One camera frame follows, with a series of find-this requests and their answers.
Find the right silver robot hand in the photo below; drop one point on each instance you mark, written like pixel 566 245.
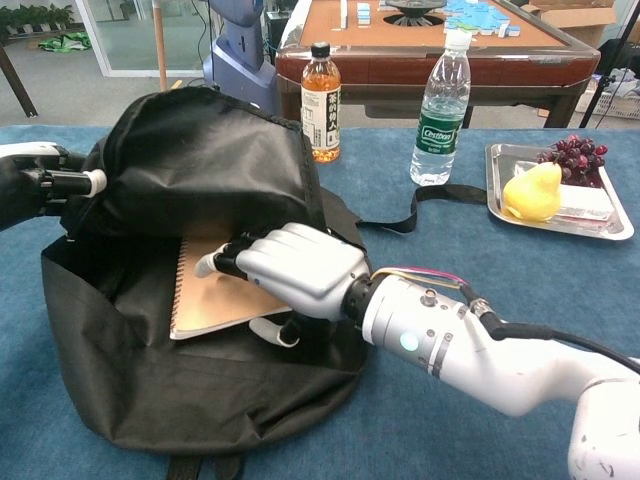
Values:
pixel 305 270

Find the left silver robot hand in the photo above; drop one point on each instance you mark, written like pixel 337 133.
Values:
pixel 35 150

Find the kraft spiral notebook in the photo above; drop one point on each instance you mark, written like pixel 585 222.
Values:
pixel 220 300

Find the black fabric backpack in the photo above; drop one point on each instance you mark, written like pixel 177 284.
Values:
pixel 200 150

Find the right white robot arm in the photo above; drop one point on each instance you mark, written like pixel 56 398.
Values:
pixel 475 350

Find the green plastic wrapper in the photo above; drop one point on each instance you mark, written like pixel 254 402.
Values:
pixel 65 42

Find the dark slanted table leg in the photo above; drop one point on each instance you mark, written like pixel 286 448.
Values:
pixel 17 85

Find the potted green plants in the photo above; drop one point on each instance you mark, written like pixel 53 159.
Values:
pixel 35 17

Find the white framed glass partition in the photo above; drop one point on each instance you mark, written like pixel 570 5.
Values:
pixel 130 35

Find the wooden pole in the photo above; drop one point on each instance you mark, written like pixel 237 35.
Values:
pixel 160 50

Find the amber tea bottle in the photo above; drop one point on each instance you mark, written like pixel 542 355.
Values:
pixel 322 100

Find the clear water bottle green label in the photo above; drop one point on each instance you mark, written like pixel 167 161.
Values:
pixel 440 135

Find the blue table mat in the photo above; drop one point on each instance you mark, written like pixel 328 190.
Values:
pixel 500 250

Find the steel tray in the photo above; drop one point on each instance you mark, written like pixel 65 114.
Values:
pixel 500 165

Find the brown mahjong table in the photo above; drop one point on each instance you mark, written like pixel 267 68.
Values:
pixel 400 65

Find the yellow pear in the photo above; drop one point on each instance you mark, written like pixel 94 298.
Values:
pixel 532 195

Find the white rectangular block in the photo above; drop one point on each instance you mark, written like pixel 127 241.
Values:
pixel 585 202

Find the purple grape bunch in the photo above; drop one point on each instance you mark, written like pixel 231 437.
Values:
pixel 580 155

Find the blue mahjong tile pile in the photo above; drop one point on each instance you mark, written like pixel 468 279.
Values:
pixel 475 17

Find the black tripod stand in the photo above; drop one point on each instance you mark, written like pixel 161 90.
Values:
pixel 600 87

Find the white plastic basket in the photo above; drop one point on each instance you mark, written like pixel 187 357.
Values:
pixel 620 105

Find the cardboard box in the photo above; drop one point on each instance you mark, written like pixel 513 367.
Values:
pixel 580 20

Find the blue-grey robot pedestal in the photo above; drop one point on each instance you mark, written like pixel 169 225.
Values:
pixel 240 60

